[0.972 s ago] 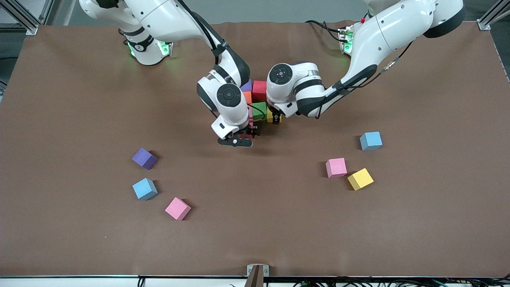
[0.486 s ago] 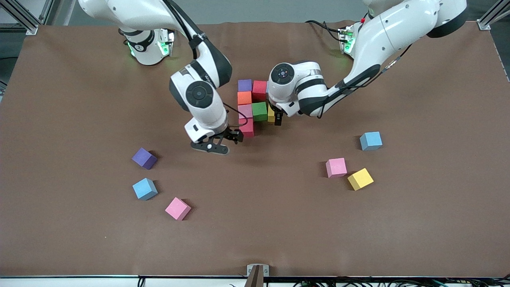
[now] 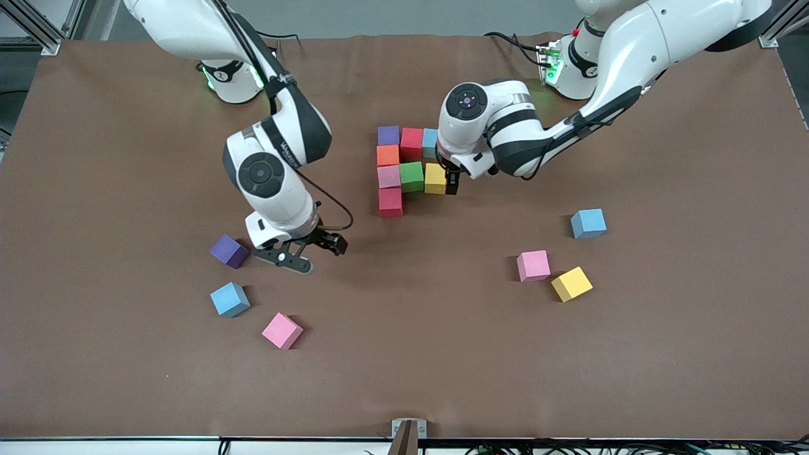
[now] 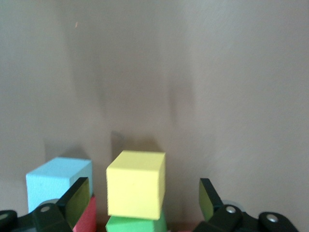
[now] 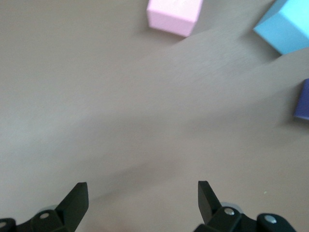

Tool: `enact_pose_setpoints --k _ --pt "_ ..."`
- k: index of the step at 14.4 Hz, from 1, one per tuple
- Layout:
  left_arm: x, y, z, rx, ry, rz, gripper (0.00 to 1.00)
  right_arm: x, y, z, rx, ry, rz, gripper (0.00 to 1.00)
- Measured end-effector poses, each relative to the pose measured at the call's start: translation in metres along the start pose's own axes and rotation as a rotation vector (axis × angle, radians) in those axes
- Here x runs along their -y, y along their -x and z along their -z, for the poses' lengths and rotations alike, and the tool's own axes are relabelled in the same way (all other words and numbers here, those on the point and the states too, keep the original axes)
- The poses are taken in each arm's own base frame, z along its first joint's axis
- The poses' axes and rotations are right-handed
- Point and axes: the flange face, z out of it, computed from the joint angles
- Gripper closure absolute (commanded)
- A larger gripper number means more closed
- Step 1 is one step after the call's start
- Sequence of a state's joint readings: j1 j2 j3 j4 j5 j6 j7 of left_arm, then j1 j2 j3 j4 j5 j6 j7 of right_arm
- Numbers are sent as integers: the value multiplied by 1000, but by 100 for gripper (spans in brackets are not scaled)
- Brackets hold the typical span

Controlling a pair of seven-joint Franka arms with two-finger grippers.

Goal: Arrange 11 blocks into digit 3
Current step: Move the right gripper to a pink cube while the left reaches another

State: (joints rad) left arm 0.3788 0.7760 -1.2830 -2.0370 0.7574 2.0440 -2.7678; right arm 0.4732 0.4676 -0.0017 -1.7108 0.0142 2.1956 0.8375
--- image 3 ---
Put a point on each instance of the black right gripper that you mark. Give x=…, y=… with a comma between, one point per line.
x=321, y=236

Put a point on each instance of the yellow foam cube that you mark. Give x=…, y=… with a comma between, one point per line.
x=572, y=283
x=435, y=178

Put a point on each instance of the green foam cube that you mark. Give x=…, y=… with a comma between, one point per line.
x=412, y=177

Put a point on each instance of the blue foam cube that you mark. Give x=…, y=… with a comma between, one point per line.
x=229, y=298
x=430, y=142
x=588, y=222

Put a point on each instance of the red foam cube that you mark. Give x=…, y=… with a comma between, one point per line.
x=411, y=141
x=390, y=202

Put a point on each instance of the pink foam cube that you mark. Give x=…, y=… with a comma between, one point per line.
x=389, y=177
x=533, y=265
x=282, y=330

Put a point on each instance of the orange foam cube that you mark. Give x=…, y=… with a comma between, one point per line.
x=388, y=155

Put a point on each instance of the purple foam cube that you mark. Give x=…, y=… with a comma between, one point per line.
x=227, y=250
x=389, y=134

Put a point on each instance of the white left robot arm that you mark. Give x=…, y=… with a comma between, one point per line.
x=607, y=69

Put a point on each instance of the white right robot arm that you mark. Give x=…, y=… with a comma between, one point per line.
x=272, y=189

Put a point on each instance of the table cover sheet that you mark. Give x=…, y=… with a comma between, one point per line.
x=404, y=379

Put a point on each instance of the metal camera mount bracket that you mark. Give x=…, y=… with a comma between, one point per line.
x=407, y=442

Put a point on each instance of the white table edge rail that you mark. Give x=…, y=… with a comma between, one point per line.
x=126, y=447

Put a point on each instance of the aluminium frame post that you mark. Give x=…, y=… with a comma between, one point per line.
x=49, y=46
x=784, y=28

